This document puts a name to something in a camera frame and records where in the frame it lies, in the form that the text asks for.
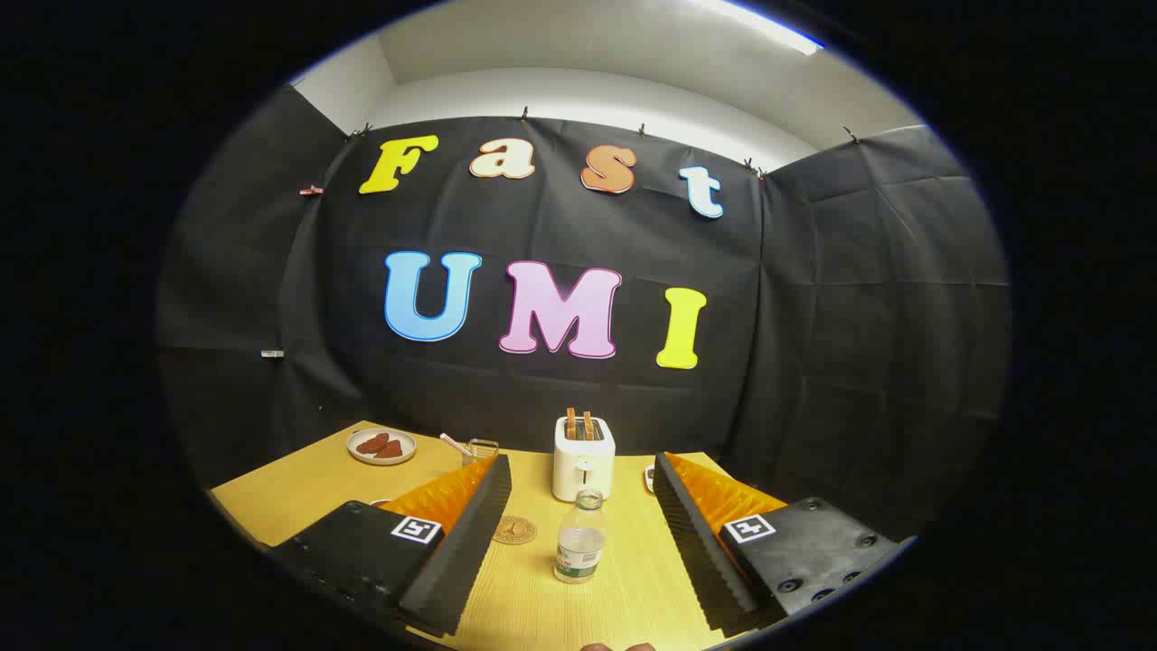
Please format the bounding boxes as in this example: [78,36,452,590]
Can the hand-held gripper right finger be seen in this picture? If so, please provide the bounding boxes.
[653,451,908,637]

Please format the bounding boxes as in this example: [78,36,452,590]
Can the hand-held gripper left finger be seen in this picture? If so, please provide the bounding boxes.
[269,454,513,637]

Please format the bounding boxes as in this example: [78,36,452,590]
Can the clear plastic juice bottle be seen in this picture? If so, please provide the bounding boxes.
[553,489,607,585]

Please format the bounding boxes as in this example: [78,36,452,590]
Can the white round plate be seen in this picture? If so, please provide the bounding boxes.
[347,428,418,466]

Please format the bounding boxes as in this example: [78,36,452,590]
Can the white toaster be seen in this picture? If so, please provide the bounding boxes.
[552,416,616,503]

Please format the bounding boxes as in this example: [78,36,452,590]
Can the wooden table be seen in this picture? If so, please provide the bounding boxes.
[210,420,787,651]

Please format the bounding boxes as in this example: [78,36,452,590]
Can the black backdrop cloth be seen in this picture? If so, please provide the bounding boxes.
[155,86,1011,543]

